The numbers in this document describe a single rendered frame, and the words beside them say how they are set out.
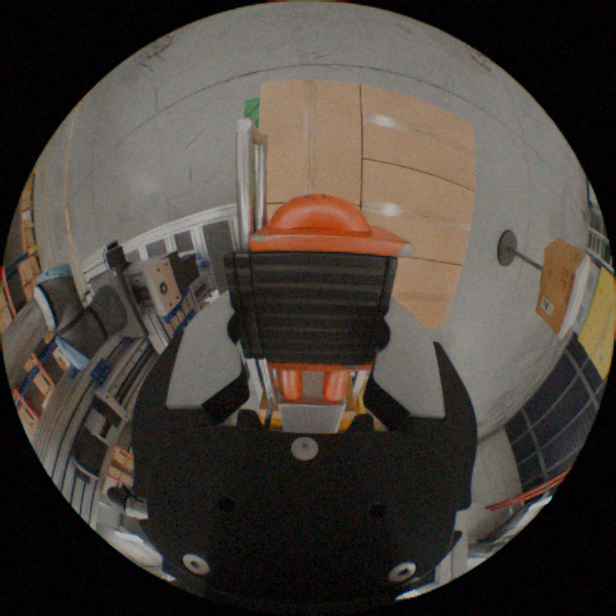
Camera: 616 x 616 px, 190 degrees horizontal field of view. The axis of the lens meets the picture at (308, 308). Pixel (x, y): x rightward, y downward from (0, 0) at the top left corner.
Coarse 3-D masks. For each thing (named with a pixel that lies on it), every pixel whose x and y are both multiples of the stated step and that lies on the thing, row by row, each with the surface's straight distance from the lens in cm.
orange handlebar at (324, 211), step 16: (288, 208) 10; (304, 208) 10; (320, 208) 10; (336, 208) 10; (352, 208) 10; (272, 224) 10; (288, 224) 10; (304, 224) 10; (320, 224) 10; (336, 224) 10; (352, 224) 10; (368, 224) 11; (288, 384) 17; (336, 384) 17; (336, 400) 19
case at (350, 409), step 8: (272, 376) 95; (264, 392) 91; (352, 392) 91; (264, 400) 88; (352, 400) 88; (264, 408) 86; (352, 408) 86; (264, 416) 92; (272, 416) 90; (280, 416) 89; (344, 416) 89; (352, 416) 90
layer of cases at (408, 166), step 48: (288, 96) 93; (336, 96) 93; (384, 96) 100; (288, 144) 83; (336, 144) 83; (384, 144) 88; (432, 144) 100; (288, 192) 80; (336, 192) 80; (384, 192) 85; (432, 192) 95; (432, 240) 97; (432, 288) 107
